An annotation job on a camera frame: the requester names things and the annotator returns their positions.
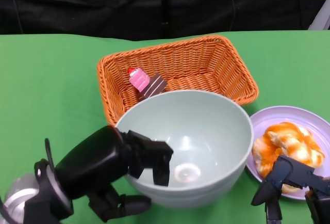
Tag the pale green bowl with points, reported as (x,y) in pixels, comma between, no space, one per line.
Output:
(201,131)

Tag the orange glazed bread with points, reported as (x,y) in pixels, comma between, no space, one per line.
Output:
(288,141)

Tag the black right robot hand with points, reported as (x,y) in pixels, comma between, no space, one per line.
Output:
(319,195)

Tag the lilac plate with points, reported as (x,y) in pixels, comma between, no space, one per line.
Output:
(278,115)

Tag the white frame leg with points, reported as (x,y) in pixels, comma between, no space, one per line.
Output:
(321,17)

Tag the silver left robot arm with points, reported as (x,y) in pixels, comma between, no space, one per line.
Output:
(20,195)

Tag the green tablecloth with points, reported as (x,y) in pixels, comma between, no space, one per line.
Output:
(51,84)

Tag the chocolate layered cake slice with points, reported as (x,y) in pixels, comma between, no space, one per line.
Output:
(154,86)

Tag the orange wicker basket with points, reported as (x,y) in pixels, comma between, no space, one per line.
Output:
(196,61)

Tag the pink cake slice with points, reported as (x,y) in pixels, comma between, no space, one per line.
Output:
(140,80)

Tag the black backdrop curtain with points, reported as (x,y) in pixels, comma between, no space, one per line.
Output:
(103,2)

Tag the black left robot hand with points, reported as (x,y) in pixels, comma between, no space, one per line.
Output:
(95,162)

